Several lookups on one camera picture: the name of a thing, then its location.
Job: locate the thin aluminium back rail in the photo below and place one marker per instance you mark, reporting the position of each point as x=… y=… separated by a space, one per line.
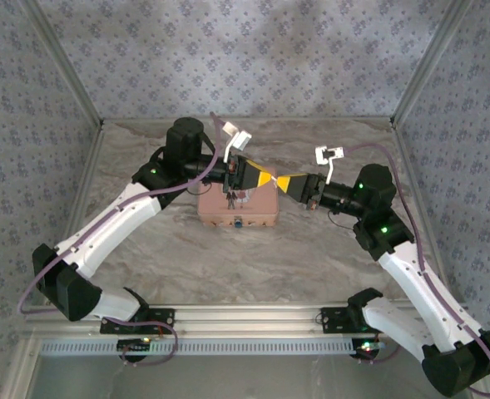
x=311 y=119

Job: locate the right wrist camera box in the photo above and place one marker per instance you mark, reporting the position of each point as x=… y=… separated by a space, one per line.
x=330 y=156

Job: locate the aluminium frame leg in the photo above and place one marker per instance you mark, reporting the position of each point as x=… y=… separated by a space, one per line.
x=483 y=395
x=20 y=370

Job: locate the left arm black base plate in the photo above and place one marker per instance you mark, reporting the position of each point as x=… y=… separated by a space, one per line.
x=161 y=322

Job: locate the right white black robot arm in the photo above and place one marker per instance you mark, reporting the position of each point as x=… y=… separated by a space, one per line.
x=423 y=291

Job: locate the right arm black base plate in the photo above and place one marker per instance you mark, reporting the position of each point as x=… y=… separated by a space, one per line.
x=334 y=320

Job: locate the wide aluminium mounting rail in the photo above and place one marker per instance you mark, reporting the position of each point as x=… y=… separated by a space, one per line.
x=244 y=320

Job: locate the pink tin box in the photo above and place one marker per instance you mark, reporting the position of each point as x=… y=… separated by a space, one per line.
x=261 y=208

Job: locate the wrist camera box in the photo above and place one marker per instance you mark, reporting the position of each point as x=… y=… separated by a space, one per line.
x=240 y=140
x=330 y=156

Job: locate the aluminium side rail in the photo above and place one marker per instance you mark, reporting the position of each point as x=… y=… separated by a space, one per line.
x=419 y=199
x=82 y=199

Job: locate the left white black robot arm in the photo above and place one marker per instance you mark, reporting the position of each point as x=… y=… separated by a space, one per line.
x=115 y=237

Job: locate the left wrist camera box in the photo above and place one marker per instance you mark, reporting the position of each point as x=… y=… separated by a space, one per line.
x=240 y=140

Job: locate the aluminium corner post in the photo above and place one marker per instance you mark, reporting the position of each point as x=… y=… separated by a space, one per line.
x=429 y=66
x=65 y=66

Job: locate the small silver key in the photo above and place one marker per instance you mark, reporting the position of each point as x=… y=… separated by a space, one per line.
x=274 y=179

